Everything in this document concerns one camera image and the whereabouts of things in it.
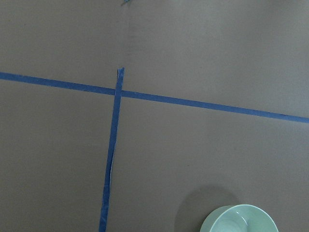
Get light green bowl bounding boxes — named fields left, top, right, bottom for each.
left=200, top=204, right=278, bottom=232

